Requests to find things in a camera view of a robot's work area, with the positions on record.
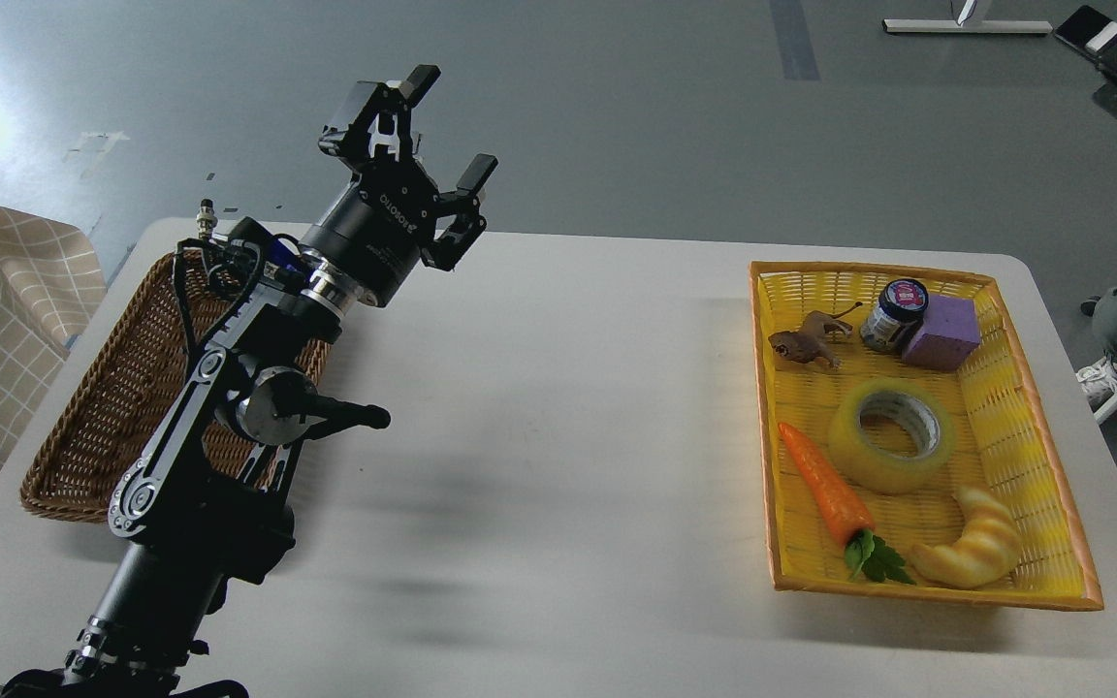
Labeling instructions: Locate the orange toy carrot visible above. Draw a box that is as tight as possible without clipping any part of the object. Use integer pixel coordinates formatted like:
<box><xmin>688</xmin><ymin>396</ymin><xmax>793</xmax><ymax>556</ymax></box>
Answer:
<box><xmin>779</xmin><ymin>423</ymin><xmax>916</xmax><ymax>585</ymax></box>

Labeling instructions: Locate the brown toy animal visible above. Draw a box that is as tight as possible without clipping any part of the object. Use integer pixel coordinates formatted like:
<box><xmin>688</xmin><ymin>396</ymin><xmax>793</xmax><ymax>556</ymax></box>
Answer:
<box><xmin>767</xmin><ymin>302</ymin><xmax>863</xmax><ymax>370</ymax></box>

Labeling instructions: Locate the purple foam block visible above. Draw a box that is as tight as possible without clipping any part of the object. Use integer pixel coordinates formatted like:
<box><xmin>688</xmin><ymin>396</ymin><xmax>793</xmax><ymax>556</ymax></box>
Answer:
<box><xmin>903</xmin><ymin>295</ymin><xmax>981</xmax><ymax>372</ymax></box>

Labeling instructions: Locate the toy croissant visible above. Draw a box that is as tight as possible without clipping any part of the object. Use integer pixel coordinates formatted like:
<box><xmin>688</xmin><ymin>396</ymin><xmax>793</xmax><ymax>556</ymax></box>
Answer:
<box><xmin>911</xmin><ymin>486</ymin><xmax>1023</xmax><ymax>590</ymax></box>

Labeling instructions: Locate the yellow plastic basket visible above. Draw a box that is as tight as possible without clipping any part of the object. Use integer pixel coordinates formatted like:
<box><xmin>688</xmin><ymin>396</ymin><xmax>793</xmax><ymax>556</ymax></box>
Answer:
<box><xmin>750</xmin><ymin>261</ymin><xmax>1104</xmax><ymax>611</ymax></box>

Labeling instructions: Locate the yellow tape roll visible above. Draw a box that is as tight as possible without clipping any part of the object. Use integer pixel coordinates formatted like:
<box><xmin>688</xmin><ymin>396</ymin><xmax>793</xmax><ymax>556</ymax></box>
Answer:
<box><xmin>825</xmin><ymin>377</ymin><xmax>956</xmax><ymax>494</ymax></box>

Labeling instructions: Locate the white stand base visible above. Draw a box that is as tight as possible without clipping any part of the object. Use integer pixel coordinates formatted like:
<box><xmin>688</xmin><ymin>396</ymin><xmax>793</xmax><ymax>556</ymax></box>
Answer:
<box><xmin>881</xmin><ymin>1</ymin><xmax>1054</xmax><ymax>37</ymax></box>

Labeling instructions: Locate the small dark jar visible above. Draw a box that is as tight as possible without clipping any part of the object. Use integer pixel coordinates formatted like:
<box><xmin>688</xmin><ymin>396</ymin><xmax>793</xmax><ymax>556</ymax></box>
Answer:
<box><xmin>860</xmin><ymin>278</ymin><xmax>930</xmax><ymax>354</ymax></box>

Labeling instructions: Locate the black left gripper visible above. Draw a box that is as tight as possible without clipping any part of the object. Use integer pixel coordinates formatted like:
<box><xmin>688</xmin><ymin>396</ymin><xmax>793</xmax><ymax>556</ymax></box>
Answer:
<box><xmin>300</xmin><ymin>65</ymin><xmax>499</xmax><ymax>306</ymax></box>

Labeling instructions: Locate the brown wicker basket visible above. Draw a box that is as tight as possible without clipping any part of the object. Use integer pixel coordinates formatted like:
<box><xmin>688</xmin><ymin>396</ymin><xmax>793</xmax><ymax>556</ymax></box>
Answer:
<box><xmin>20</xmin><ymin>249</ymin><xmax>332</xmax><ymax>524</ymax></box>

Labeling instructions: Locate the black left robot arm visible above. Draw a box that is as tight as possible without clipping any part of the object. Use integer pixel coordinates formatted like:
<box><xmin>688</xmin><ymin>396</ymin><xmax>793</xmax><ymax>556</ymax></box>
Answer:
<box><xmin>0</xmin><ymin>65</ymin><xmax>497</xmax><ymax>697</ymax></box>

